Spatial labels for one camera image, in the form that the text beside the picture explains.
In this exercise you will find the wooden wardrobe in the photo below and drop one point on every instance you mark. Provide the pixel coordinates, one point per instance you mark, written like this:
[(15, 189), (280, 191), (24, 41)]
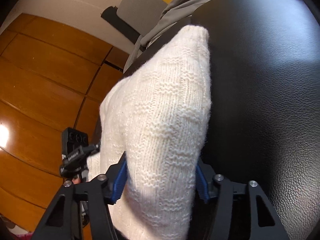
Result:
[(53, 76)]

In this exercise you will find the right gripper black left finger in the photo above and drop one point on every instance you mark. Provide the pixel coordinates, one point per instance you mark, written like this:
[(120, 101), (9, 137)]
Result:
[(62, 218)]

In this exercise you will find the cream knitted sweater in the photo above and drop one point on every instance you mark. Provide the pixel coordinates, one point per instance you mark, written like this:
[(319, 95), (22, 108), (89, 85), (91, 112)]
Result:
[(158, 117)]

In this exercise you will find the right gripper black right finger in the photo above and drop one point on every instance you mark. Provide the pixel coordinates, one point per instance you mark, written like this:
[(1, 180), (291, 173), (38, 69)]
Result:
[(242, 211)]

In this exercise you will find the grey cloth on bed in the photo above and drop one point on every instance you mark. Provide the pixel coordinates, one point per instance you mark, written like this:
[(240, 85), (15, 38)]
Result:
[(175, 11)]

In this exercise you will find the grey yellow blue headboard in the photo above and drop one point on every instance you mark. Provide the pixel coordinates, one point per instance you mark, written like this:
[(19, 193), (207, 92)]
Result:
[(141, 15)]

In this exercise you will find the black action camera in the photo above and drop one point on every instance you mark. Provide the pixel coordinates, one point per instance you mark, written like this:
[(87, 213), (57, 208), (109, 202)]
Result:
[(72, 139)]

